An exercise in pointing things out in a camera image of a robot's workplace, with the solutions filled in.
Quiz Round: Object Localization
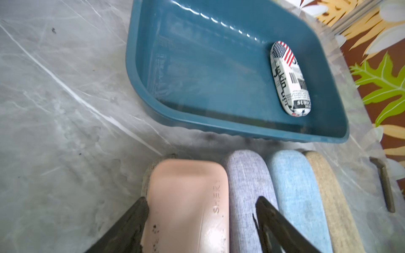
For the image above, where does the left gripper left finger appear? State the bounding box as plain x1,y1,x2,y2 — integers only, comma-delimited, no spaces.
86,197,149,253

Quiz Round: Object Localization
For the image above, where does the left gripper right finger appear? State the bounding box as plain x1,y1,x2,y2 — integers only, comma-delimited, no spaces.
254,196,319,253

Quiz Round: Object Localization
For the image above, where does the purple fabric glasses case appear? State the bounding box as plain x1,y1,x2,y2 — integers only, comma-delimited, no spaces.
224,150,277,253

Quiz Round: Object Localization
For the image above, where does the pink glasses case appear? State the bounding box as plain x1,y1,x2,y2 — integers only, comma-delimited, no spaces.
141,159,230,253

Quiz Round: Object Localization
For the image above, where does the newspaper print glasses case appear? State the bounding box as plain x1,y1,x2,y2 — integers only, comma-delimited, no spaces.
270,41,312,117

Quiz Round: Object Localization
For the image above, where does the beige fabric glasses case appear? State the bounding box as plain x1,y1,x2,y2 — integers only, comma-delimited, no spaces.
141,153,178,197

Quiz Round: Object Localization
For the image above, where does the light blue glasses case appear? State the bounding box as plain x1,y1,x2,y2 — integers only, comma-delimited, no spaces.
267,150,333,253

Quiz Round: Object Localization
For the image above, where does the tan fabric glasses case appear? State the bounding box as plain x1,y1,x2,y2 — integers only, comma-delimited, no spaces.
304,151,365,253

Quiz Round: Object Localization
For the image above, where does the teal plastic storage tray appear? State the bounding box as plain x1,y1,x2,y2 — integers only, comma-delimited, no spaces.
126,1,350,143

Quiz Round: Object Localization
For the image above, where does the dark metal hex key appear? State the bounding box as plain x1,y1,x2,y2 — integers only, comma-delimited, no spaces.
369,157,396,213

